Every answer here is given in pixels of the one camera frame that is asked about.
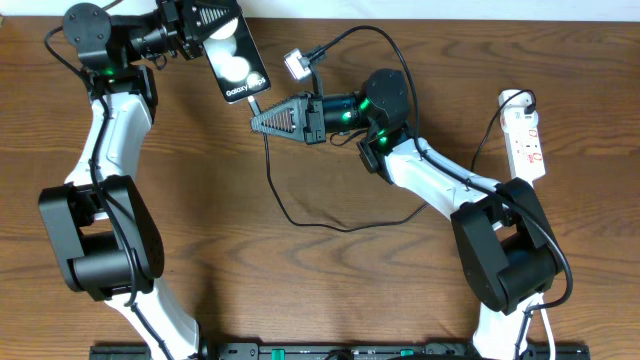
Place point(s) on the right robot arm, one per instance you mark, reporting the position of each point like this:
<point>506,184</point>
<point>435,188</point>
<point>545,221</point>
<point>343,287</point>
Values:
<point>507,250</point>

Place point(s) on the black flip smartphone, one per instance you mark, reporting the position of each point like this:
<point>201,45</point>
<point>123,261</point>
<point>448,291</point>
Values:
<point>236,62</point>

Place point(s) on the white USB wall charger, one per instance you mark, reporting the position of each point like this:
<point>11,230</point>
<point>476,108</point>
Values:
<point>518,107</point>

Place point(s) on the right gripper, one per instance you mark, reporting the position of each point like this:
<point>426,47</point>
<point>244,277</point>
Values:
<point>308,119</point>

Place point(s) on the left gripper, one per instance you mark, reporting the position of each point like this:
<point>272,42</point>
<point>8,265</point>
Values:
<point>186,24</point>

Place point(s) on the white power strip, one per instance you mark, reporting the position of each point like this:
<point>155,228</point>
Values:
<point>523,144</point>

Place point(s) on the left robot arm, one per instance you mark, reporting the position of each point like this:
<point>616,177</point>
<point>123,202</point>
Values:
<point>105,240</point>

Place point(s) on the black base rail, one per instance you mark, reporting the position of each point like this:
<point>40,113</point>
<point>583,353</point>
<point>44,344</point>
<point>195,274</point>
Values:
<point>253,351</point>

